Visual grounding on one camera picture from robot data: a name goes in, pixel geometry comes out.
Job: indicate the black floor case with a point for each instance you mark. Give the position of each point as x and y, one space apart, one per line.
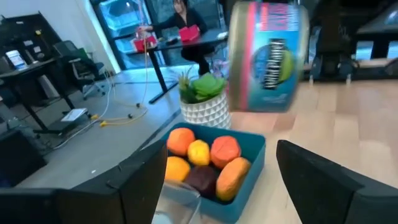
18 155

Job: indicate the succulent in patterned pot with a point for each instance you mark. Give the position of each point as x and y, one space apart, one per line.
206 105

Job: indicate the red bag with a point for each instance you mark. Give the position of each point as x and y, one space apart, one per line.
144 43
189 33

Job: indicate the white flat floor device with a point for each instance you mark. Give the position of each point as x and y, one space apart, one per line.
74 114

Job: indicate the black office chair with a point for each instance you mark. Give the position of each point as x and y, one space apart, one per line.
81 65

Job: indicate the black work desk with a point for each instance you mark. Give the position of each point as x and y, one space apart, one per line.
28 81

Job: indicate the black desk top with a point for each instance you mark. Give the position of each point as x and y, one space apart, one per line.
199 39

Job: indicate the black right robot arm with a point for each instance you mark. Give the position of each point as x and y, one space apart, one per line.
331 46

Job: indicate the black wall board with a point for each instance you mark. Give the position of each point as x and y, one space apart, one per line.
28 34

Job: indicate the wide clear plastic bin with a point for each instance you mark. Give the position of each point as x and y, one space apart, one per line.
177 202

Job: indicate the dark maroon toy fruit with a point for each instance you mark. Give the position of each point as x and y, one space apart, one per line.
202 180

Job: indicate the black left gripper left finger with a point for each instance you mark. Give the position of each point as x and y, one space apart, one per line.
133 193

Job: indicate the teal plastic tray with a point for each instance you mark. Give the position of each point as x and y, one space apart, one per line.
248 186

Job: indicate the orange bumpy toy food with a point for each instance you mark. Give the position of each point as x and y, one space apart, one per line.
232 179

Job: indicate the red-orange wrinkled toy fruit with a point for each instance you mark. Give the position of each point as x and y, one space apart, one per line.
225 151

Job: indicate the yellow toy lemon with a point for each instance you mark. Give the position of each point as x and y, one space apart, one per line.
199 152

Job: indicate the black side table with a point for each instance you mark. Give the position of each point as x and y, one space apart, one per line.
379 28

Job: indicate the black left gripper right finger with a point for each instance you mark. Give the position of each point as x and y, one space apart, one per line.
320 193

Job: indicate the person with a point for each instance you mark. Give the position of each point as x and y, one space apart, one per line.
189 31

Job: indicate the gold-lid blue label can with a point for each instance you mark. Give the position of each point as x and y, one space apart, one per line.
267 59

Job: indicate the orange toy fruit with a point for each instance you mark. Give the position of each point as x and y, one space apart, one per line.
181 141

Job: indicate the black desk leg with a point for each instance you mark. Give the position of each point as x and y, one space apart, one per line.
160 81

